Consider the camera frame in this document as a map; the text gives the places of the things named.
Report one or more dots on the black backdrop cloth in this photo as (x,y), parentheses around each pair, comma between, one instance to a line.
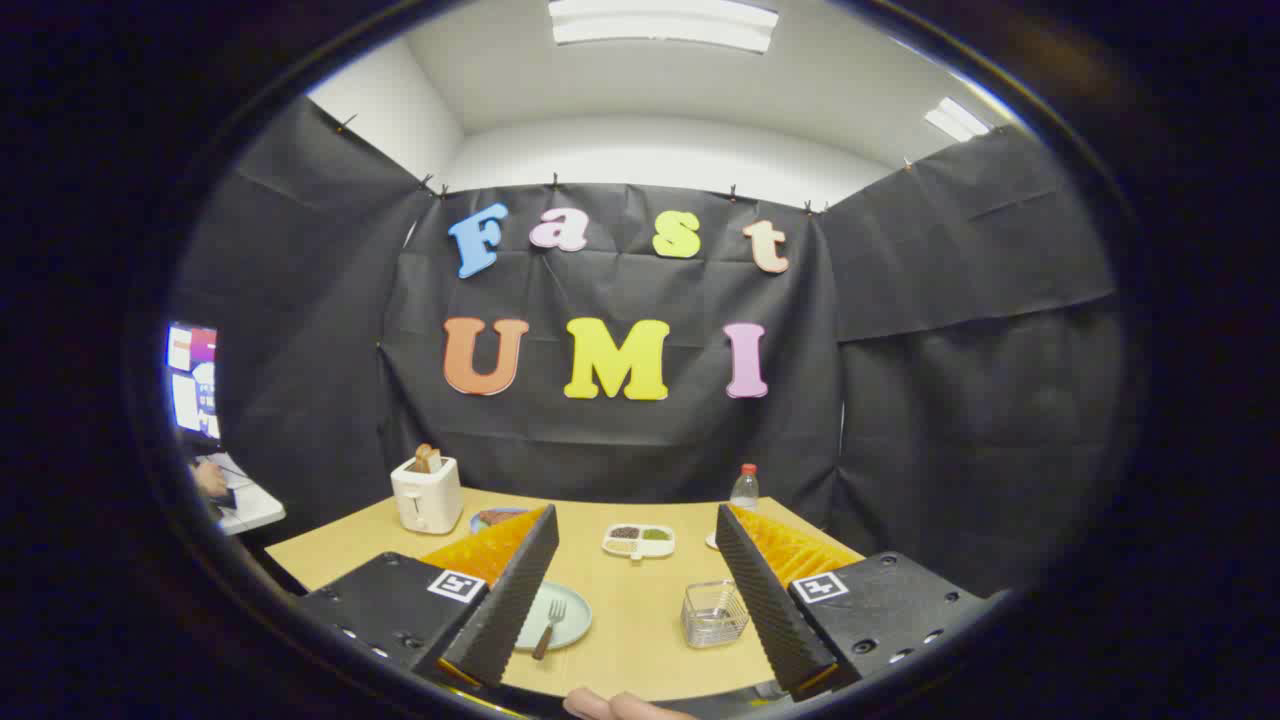
(600,440)

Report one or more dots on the white side table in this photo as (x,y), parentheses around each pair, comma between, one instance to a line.
(255,505)

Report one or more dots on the clear red-capped water bottle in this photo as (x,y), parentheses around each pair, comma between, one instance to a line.
(745,490)

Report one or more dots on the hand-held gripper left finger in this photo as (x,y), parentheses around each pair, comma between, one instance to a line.
(510,600)

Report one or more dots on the white divided dish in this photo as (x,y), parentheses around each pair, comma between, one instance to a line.
(655,549)

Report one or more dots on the blue plate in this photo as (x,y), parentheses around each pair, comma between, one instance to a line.
(478,524)

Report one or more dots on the small ceiling light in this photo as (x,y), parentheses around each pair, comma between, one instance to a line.
(957,118)

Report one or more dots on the pale green plate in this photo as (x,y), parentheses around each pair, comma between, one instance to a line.
(575,630)

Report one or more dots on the long ceiling light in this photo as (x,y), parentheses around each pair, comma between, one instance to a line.
(660,25)

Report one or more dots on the toasted bread slice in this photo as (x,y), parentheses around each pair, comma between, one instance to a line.
(427,460)

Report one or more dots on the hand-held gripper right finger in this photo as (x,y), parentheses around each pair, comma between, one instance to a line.
(765,610)

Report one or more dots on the white toaster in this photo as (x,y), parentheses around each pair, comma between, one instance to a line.
(428,500)

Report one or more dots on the brown steak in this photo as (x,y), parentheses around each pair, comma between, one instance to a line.
(502,517)

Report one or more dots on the computer monitor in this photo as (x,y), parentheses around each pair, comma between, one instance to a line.
(190,400)

